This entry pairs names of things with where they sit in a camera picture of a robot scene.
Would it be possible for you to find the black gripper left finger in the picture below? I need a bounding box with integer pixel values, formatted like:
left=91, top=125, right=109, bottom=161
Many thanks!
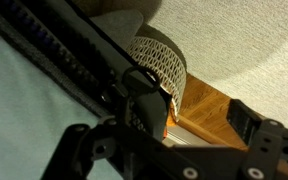
left=42, top=96, right=202, bottom=180

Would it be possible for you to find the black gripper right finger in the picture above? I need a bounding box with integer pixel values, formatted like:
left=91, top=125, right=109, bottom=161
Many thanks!
left=226, top=98, right=288, bottom=180

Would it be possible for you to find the white wire mesh basket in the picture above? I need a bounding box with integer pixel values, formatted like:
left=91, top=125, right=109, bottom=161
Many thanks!
left=125, top=22, right=188, bottom=123

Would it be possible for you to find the cream carpet rug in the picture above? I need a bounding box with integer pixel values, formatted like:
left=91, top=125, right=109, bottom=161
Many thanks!
left=147, top=0, right=288, bottom=132

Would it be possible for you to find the grey fabric sofa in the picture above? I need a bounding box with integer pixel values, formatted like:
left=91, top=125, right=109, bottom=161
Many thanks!
left=72, top=0, right=163, bottom=24

